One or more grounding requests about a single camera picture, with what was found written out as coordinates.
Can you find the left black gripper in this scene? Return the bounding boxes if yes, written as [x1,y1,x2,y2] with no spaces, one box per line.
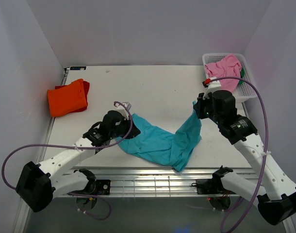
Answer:
[109,115,140,139]

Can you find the turquoise t shirt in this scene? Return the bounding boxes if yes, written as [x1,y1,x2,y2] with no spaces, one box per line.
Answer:
[118,110,202,172]

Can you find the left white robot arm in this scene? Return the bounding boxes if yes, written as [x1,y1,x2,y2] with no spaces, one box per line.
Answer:
[16,109,140,212]

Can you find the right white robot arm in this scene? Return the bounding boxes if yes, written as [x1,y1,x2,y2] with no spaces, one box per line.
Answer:
[193,90,296,225]

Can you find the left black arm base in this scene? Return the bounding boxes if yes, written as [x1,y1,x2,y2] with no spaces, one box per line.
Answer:
[71,180,111,195]

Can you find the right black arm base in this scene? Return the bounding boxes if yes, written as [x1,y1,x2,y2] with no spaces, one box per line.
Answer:
[191,178,235,195]

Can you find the white plastic basket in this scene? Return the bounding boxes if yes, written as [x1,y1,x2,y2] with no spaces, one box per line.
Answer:
[202,53,257,103]

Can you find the pink t shirt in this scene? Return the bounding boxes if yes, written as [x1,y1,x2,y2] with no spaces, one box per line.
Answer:
[205,54,242,93]

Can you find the green t shirt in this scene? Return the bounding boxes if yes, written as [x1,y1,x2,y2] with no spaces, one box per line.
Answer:
[238,68,245,85]

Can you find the folded red t shirt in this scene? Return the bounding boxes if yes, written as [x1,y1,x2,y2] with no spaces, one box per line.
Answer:
[55,81,90,113]

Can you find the folded orange t shirt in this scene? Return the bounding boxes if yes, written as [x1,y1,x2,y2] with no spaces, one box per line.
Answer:
[47,78,88,118]

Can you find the blue table label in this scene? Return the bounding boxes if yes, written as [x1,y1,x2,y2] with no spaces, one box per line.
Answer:
[69,66,86,70]

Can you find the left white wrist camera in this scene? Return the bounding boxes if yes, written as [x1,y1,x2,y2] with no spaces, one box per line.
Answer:
[114,101,132,120]

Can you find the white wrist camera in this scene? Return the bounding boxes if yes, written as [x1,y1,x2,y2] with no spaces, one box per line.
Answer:
[114,101,132,120]
[202,77,221,100]

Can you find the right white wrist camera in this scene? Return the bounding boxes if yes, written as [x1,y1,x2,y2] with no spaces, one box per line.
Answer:
[202,77,221,100]

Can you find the aluminium front rail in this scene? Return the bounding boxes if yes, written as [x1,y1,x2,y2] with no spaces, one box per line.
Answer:
[21,167,260,199]

